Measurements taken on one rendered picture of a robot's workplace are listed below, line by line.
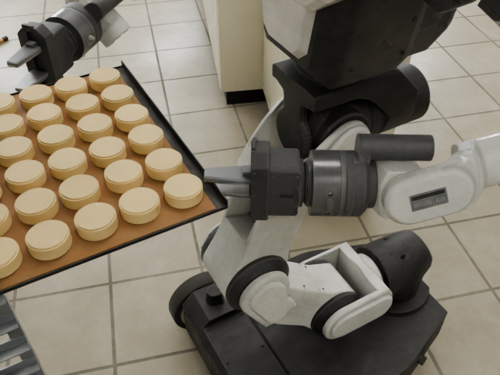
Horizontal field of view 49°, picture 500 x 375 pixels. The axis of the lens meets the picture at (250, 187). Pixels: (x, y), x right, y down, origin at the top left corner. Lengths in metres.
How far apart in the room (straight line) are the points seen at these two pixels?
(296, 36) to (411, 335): 0.97
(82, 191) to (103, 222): 0.06
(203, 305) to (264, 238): 0.51
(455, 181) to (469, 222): 1.44
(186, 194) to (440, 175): 0.31
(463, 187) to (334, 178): 0.15
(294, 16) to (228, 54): 1.61
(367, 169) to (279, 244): 0.42
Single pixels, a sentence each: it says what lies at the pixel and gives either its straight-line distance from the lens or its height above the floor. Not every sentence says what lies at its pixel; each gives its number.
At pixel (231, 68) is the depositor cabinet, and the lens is 2.45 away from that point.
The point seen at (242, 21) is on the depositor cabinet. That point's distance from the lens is 2.35.
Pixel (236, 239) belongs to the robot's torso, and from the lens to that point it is 1.07.
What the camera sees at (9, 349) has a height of 0.32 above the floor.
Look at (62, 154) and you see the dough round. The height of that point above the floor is 0.97.
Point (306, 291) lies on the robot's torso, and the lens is 1.27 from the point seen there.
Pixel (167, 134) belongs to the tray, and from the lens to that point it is 0.83.
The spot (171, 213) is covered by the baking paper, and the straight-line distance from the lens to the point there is 0.70.
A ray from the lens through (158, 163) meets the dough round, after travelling 0.74.
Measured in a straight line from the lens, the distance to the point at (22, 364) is 1.48.
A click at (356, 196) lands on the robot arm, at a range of 0.70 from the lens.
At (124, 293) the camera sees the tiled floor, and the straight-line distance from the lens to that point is 1.84.
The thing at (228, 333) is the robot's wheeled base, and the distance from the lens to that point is 1.49.
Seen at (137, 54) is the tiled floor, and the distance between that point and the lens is 3.03.
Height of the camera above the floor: 1.44
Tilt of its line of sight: 43 degrees down
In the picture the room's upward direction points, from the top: straight up
